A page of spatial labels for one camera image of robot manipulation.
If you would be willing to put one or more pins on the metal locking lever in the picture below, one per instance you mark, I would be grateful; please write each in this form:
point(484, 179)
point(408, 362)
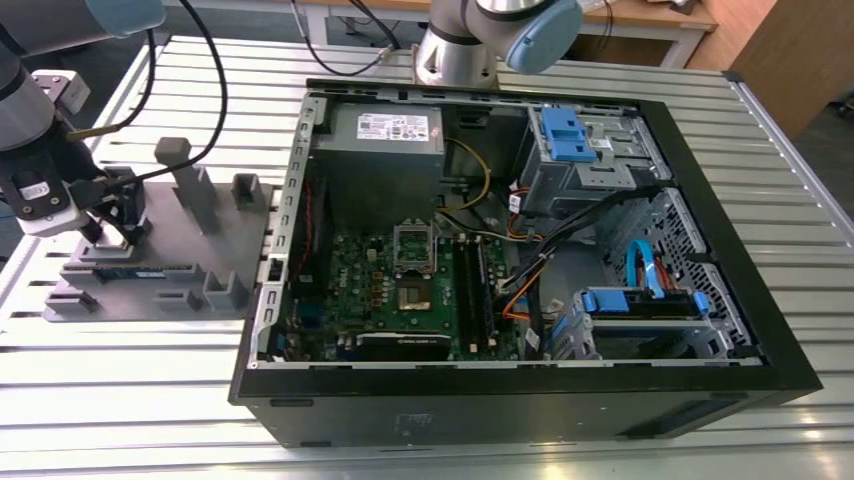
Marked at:
point(438, 250)

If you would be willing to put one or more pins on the small blue drive bracket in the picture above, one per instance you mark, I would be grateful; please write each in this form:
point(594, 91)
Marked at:
point(575, 151)

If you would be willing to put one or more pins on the green motherboard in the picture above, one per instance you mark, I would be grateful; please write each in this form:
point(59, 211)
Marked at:
point(360, 310)

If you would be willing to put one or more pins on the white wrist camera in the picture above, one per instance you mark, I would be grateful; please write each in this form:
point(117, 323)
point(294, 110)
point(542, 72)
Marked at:
point(47, 226)

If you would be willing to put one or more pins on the hard disk in blue carrier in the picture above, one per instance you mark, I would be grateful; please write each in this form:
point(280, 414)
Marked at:
point(606, 302)

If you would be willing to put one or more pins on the grey power supply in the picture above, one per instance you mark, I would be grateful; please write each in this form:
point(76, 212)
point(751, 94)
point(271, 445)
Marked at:
point(374, 185)

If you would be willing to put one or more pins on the black graphics card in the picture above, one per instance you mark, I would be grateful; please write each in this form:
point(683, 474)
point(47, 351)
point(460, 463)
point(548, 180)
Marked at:
point(407, 345)

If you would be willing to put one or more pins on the grey optical drive cage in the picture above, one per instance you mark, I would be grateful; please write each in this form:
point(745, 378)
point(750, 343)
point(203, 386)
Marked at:
point(601, 185)

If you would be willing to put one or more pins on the black PC case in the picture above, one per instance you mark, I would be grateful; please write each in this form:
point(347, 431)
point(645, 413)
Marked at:
point(467, 410)

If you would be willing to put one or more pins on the grey metal disk bay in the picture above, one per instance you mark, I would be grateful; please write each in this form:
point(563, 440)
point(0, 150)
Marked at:
point(654, 326)

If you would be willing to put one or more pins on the CPU socket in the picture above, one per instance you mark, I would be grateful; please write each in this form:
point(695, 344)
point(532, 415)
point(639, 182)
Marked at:
point(415, 297)

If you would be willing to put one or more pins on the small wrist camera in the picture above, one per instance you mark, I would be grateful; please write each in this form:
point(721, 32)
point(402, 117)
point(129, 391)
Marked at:
point(63, 90)

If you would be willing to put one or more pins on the wooden desk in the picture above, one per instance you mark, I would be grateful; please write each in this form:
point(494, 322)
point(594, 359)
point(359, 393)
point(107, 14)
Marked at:
point(654, 20)

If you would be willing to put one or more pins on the grey parts rack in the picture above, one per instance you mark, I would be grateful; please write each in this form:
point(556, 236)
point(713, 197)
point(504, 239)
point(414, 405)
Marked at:
point(167, 260)

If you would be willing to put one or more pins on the wooden cabinet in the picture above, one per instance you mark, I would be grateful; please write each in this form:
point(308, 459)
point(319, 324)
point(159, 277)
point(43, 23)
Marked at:
point(787, 60)

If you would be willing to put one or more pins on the blue expansion slot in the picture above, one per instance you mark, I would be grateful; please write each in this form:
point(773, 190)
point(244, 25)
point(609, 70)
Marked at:
point(308, 314)

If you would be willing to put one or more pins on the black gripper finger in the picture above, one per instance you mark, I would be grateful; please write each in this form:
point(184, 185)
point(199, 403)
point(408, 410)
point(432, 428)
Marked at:
point(129, 210)
point(92, 227)

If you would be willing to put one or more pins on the large blue drive bracket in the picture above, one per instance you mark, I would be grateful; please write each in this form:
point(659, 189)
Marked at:
point(563, 125)

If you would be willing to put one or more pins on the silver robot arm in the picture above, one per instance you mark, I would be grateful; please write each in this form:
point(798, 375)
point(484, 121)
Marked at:
point(454, 55)

